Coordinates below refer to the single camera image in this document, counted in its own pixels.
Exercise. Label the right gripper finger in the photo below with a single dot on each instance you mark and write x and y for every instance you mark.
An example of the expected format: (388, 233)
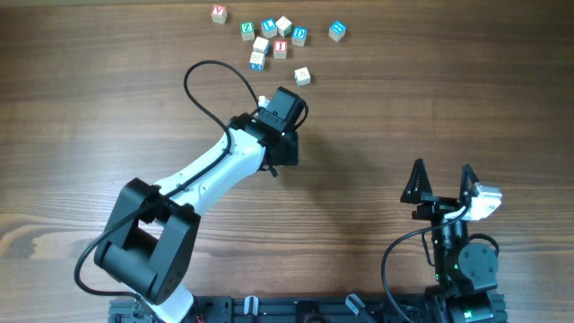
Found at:
(468, 179)
(418, 187)

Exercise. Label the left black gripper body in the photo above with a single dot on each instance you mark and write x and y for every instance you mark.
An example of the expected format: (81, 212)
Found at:
(291, 156)

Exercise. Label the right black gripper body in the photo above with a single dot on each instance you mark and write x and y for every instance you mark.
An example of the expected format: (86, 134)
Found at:
(436, 209)

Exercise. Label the white block letter A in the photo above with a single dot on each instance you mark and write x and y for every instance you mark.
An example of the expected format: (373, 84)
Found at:
(302, 76)

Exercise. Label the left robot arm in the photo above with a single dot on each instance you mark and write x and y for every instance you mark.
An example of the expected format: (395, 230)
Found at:
(151, 232)

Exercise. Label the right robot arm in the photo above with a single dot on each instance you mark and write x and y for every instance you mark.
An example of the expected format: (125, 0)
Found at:
(465, 265)

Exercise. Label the white block blue X side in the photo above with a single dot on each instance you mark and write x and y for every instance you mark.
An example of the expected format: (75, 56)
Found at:
(257, 61)

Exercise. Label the red I letter block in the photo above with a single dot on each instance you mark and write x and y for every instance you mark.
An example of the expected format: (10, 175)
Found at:
(280, 49)

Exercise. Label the blue D letter block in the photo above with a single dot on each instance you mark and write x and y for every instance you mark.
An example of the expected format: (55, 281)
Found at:
(298, 36)

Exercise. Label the white block green side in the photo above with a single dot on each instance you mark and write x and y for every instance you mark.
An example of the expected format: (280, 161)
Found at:
(284, 26)

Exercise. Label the blue L letter block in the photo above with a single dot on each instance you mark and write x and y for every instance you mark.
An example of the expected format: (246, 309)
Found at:
(269, 28)

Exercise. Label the green Z letter block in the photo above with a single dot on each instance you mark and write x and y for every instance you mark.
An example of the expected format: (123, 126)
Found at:
(247, 31)

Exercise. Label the blue block far right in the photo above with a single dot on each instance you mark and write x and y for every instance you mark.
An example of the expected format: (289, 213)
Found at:
(337, 31)

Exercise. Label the red Y letter block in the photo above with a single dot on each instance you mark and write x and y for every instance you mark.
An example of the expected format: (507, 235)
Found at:
(219, 13)

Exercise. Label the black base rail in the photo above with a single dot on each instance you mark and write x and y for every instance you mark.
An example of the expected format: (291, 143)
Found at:
(305, 309)

